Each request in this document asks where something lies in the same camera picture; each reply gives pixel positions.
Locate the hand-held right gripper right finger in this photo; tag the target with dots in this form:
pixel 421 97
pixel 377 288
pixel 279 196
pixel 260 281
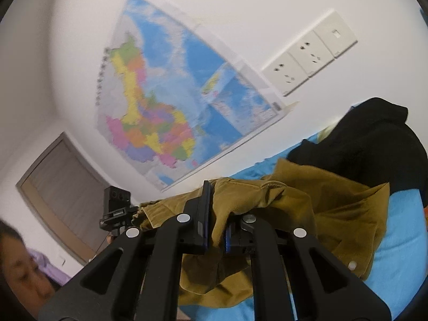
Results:
pixel 228 237

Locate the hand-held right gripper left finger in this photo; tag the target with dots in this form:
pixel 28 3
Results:
pixel 207 217

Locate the window with grey blind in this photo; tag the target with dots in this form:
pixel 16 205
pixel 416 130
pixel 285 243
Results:
pixel 63 187

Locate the person's purple top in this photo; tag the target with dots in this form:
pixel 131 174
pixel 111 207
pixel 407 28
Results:
pixel 50 267

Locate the person's head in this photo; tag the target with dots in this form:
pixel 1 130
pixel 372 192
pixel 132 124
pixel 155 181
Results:
pixel 20 271

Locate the clear tape strip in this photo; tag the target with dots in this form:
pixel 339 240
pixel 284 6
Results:
pixel 291 106

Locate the pale yellow cloth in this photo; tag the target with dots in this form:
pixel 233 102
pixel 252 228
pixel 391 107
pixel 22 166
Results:
pixel 326 133

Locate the black garment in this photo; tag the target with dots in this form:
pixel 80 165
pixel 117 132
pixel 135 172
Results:
pixel 367 147

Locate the blue bed sheet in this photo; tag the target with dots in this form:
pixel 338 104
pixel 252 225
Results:
pixel 394 240

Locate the colourful wall map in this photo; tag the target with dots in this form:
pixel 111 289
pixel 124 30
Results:
pixel 200 73

